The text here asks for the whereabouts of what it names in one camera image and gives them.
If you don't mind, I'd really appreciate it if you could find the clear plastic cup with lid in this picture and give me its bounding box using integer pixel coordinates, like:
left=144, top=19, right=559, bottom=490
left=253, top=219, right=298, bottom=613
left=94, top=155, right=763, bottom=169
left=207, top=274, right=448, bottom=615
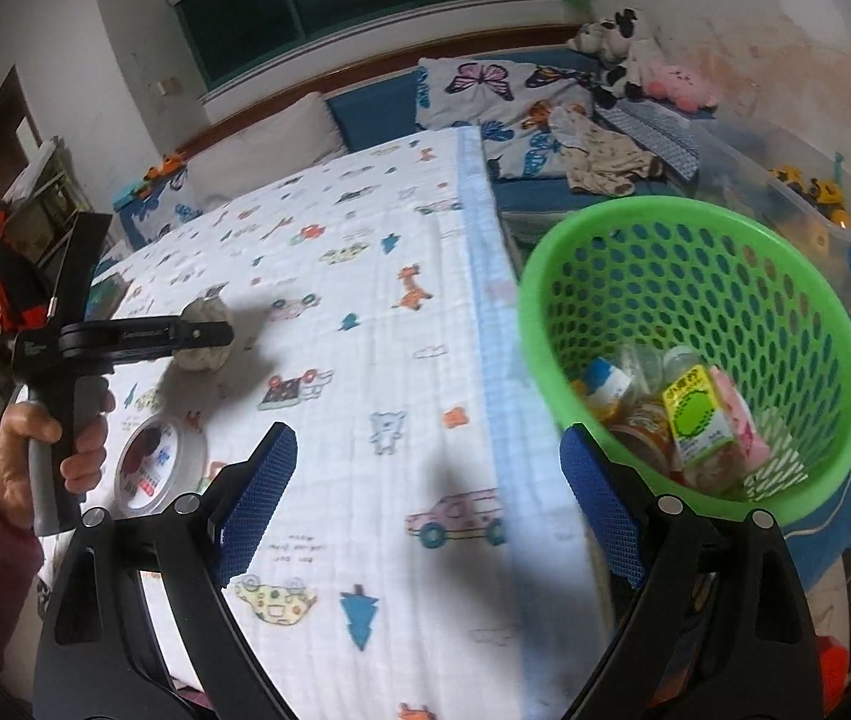
left=609, top=341, right=702, bottom=475

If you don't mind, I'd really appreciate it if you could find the round red white lid cup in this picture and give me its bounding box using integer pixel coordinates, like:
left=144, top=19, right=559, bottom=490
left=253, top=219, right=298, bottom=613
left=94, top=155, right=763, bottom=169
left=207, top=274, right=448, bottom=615
left=113, top=415, right=208, bottom=518

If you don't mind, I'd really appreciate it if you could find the yellow green drink box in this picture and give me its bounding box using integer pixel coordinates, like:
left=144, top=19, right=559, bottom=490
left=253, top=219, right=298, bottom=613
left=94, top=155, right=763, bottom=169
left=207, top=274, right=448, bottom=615
left=663, top=364, right=736, bottom=472

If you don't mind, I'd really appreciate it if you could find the pink snack wrapper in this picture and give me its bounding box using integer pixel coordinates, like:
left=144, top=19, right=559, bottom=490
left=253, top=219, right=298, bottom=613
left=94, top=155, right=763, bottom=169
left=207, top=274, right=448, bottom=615
left=710, top=366, right=772, bottom=476

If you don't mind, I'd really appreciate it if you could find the white tissue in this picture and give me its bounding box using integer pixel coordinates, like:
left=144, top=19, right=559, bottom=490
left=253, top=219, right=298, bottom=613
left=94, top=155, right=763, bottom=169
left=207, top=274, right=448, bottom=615
left=173, top=296, right=235, bottom=372

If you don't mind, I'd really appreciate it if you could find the white blue milk carton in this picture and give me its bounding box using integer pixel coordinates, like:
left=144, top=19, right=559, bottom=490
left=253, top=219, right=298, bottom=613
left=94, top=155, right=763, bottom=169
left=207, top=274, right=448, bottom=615
left=572, top=356, right=633, bottom=422

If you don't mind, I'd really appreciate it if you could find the person's left hand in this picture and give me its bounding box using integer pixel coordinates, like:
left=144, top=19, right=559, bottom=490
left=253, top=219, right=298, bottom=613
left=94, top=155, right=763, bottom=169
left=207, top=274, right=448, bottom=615
left=0, top=390, right=115, bottom=530

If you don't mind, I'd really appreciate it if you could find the metal shelf rack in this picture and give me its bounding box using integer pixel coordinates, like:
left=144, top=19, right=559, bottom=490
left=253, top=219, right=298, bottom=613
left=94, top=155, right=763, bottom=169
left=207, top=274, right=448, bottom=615
left=2, top=137, right=92, bottom=265

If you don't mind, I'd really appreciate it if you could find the white cartoon print blanket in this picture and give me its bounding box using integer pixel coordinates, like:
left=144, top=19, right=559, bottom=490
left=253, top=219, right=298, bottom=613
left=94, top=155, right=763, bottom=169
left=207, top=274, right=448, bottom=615
left=108, top=128, right=606, bottom=718

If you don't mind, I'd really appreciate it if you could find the green plastic mesh basket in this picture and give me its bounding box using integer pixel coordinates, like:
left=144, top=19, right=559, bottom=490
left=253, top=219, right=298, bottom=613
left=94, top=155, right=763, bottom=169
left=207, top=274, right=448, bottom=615
left=518, top=195, right=851, bottom=525

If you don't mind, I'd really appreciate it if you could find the white pillow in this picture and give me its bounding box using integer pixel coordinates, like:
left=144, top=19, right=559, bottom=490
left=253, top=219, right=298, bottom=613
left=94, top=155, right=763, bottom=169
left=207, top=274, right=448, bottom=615
left=186, top=93, right=349, bottom=210

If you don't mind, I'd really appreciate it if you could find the beige patterned clothing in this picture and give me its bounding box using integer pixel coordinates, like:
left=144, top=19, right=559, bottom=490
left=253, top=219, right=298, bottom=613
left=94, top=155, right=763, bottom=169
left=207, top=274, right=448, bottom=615
left=549, top=104, right=664, bottom=199

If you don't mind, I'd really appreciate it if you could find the clear plastic toy bin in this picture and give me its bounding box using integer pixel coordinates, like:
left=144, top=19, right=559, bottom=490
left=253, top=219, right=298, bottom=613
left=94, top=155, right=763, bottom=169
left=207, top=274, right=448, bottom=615
left=692, top=119, right=851, bottom=305

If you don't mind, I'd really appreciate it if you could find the yellow toy truck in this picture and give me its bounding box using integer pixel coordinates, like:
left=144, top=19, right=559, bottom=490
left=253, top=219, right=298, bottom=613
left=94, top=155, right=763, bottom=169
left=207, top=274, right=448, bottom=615
left=768, top=164, right=851, bottom=229

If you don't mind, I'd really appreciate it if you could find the grey patterned folded cloth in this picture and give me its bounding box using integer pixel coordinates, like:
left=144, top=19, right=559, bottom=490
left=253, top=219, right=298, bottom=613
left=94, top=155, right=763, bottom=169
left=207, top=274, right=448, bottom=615
left=597, top=99, right=700, bottom=182

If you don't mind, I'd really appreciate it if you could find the butterfly print pillow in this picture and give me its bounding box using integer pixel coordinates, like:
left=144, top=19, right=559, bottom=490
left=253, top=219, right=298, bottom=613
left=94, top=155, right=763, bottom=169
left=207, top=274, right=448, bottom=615
left=416, top=59, right=593, bottom=181

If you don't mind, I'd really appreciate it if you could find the pink plush toy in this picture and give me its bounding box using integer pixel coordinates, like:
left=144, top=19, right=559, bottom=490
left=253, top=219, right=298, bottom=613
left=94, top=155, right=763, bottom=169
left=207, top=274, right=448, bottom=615
left=643, top=62, right=718, bottom=114

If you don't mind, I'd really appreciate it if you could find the cow plush toy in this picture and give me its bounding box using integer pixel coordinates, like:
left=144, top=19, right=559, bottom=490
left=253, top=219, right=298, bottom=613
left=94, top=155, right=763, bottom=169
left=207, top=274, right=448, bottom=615
left=567, top=7, right=666, bottom=109

